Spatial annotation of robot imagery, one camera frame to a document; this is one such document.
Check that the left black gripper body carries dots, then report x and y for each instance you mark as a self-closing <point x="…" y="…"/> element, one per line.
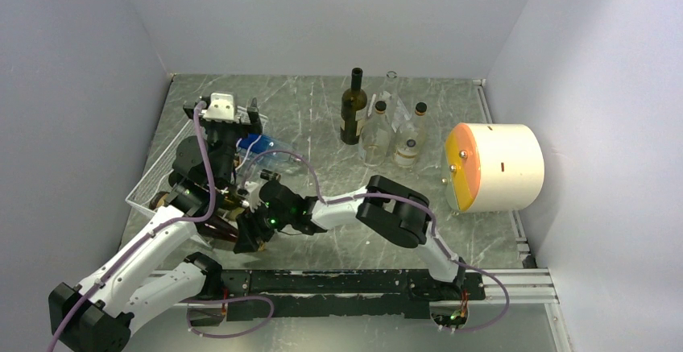
<point x="224" y="138"/>

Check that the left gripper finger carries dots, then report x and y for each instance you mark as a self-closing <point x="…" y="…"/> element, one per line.
<point x="253" y="112"/>
<point x="189" y="108"/>

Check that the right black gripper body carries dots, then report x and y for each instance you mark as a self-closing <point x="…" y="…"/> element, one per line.
<point x="264" y="221"/>

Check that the gold foil wine bottle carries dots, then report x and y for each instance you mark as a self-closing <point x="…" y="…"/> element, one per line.
<point x="221" y="230"/>

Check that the dark green wine bottle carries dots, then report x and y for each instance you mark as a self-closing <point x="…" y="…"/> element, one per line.
<point x="353" y="109"/>

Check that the clear bottle white label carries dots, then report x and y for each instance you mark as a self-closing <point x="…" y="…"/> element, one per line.
<point x="375" y="136"/>

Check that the clear amber liquor bottle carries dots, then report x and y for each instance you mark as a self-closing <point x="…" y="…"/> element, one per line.
<point x="410" y="138"/>

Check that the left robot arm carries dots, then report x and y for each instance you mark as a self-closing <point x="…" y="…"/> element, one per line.
<point x="105" y="309"/>

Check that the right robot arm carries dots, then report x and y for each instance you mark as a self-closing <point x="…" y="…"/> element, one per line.
<point x="395" y="212"/>

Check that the blue clear bottle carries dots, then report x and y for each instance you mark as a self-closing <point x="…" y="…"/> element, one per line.
<point x="255" y="144"/>

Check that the small dark capped bottle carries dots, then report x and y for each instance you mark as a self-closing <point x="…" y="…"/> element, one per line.
<point x="270" y="176"/>

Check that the silver capped dark bottle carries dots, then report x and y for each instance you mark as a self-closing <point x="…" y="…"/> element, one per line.
<point x="226" y="202"/>

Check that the white pink capped pen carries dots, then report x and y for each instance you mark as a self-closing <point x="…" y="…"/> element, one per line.
<point x="371" y="104"/>

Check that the clear glass flask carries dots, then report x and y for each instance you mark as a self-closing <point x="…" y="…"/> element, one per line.
<point x="390" y="84"/>

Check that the white cylinder orange face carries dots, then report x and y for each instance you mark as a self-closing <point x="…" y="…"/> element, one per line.
<point x="490" y="167"/>

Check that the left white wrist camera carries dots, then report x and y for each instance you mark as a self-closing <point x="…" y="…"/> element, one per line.
<point x="221" y="108"/>

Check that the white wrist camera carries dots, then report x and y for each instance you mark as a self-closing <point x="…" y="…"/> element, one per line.
<point x="221" y="108"/>
<point x="252" y="188"/>

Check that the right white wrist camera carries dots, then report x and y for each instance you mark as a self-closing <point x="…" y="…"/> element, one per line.
<point x="252" y="188"/>

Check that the white wire wine rack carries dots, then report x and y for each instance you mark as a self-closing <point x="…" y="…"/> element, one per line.
<point x="160" y="173"/>

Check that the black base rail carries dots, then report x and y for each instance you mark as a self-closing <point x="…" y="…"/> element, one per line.
<point x="411" y="293"/>

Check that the aluminium frame rail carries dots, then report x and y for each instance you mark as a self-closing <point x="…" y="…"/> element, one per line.
<point x="516" y="286"/>

